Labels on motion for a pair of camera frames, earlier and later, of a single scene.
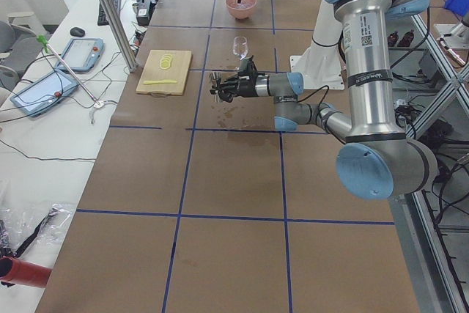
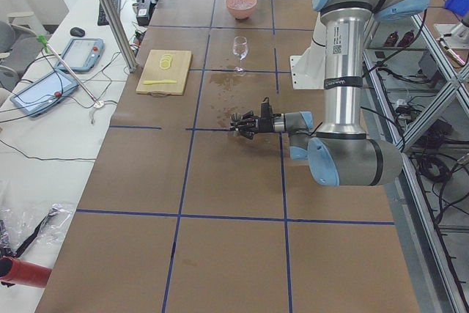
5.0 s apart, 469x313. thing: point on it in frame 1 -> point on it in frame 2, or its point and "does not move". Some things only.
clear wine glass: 240,46 does not move
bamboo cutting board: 165,73 does not move
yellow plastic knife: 163,81 does not move
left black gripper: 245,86 -> 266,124
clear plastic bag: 24,228 does not move
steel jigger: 215,76 -> 235,117
